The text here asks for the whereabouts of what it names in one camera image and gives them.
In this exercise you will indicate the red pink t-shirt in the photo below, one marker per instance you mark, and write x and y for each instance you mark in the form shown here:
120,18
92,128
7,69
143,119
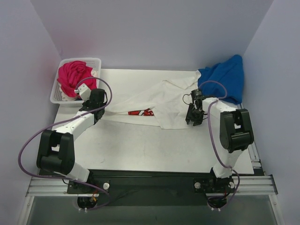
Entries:
72,77

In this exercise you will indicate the white plastic laundry basket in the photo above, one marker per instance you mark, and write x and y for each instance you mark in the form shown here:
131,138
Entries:
57,95

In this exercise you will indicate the white t-shirt red print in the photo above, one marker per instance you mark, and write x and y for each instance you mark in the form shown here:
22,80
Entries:
162,105

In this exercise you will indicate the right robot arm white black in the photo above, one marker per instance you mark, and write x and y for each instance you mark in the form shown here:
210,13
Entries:
230,132

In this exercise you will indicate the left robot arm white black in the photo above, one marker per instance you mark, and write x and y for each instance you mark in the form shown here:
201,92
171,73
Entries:
56,151

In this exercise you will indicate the blue t-shirt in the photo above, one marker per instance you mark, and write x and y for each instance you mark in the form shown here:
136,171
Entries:
224,79

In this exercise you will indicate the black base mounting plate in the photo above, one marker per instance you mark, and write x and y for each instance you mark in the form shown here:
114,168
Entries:
137,188

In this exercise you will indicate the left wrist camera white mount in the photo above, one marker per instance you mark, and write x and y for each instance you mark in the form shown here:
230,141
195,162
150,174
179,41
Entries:
83,92

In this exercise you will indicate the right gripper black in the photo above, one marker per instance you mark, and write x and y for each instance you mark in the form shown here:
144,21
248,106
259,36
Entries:
194,111

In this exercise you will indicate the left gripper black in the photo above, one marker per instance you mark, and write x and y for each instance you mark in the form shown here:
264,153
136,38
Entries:
88,104

